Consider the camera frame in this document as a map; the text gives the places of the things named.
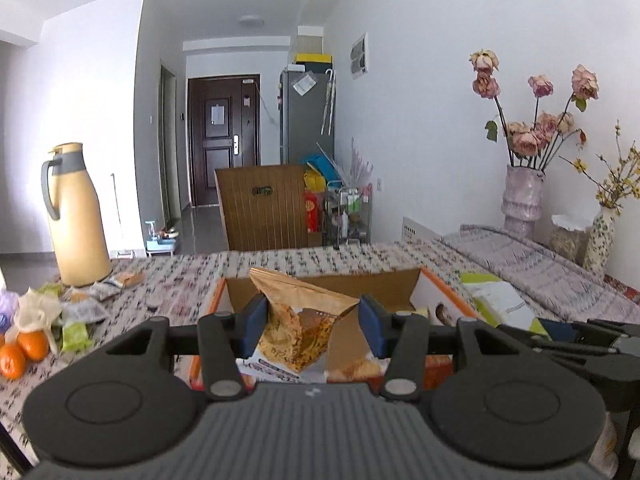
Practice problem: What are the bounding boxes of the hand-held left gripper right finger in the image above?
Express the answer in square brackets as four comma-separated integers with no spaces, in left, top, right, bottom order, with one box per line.
[359,294,526,402]

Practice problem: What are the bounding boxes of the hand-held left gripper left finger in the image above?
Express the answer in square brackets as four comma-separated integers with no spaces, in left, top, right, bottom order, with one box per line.
[102,294,268,402]

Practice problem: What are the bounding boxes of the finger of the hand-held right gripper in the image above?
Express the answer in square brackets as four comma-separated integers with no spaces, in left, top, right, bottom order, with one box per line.
[497,324,618,378]
[537,318,621,343]

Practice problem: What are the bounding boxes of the red cardboard box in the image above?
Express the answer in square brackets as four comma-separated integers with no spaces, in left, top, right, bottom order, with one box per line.
[175,266,483,396]

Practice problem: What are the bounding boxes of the golden brown snack bag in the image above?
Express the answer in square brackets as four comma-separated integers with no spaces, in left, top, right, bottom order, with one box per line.
[249,267,361,375]

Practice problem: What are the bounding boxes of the lime green snack packet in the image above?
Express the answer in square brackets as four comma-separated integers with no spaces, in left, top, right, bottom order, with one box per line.
[460,272,548,336]

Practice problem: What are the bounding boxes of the white bread-picture snack packet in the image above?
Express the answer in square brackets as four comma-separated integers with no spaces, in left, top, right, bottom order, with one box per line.
[235,345,387,386]

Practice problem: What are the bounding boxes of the grey quilted cloth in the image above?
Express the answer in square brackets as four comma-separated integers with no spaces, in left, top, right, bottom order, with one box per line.
[440,224,640,318]

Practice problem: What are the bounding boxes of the printed tablecloth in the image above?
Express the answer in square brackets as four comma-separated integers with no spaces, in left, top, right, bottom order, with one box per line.
[0,240,640,466]

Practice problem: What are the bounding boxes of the glass jar white lid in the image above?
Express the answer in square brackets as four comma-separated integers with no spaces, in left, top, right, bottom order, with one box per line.
[549,214,593,263]

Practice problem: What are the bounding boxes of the floral patterned vase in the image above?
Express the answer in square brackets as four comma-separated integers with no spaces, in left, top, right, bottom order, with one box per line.
[582,207,617,273]

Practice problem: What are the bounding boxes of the wooden chair back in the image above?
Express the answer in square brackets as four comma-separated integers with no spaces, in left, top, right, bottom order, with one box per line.
[215,164,311,251]

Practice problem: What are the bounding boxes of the metal trolley cart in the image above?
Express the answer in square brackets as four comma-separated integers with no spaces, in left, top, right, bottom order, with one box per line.
[324,185,373,246]

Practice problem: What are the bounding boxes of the small blue stool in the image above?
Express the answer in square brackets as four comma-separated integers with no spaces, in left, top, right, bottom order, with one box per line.
[145,220,181,257]

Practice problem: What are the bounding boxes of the pink ribbed vase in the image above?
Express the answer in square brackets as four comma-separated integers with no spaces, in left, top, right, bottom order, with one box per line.
[501,164,546,238]

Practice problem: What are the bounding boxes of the small white packet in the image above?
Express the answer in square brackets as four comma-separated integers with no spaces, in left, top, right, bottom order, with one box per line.
[92,280,123,301]
[62,300,108,323]

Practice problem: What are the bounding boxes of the yellow flower branches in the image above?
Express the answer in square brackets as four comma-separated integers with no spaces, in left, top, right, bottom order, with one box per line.
[559,120,640,211]

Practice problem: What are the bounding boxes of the blue plastic bag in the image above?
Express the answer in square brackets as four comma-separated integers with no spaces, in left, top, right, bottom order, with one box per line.
[306,155,341,181]

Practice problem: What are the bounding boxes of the dark brown door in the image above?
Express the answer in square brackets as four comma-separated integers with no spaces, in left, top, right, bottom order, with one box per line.
[187,74,262,207]

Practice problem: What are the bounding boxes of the thin metal pole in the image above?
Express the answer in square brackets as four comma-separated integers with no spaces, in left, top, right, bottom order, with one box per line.
[111,172,133,258]

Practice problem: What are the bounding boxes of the dried pink roses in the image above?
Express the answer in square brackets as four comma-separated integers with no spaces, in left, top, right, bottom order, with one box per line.
[469,49,600,170]

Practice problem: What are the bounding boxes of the yellow thermos jug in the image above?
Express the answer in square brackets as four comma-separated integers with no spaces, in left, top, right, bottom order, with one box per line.
[41,142,113,286]

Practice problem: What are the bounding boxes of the grey refrigerator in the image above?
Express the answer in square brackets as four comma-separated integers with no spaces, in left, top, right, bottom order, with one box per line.
[280,67,337,166]

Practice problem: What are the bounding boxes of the cream crumpled bag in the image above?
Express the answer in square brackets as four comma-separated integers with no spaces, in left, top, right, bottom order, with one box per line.
[15,290,63,333]

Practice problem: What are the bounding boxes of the orange fruit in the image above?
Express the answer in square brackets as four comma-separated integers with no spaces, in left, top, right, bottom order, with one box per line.
[0,342,26,380]
[17,329,50,362]

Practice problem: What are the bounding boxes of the white umbrella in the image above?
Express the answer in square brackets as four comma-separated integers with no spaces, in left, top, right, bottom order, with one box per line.
[321,69,336,136]

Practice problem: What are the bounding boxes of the purple white plastic bag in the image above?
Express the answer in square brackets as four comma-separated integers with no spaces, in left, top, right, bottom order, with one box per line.
[0,292,21,333]

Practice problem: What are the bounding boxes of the yellow black box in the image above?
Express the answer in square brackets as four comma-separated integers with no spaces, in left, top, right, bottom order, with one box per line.
[292,52,333,72]

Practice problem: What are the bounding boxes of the white wall panel box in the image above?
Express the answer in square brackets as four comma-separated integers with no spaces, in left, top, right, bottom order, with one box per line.
[350,32,370,80]

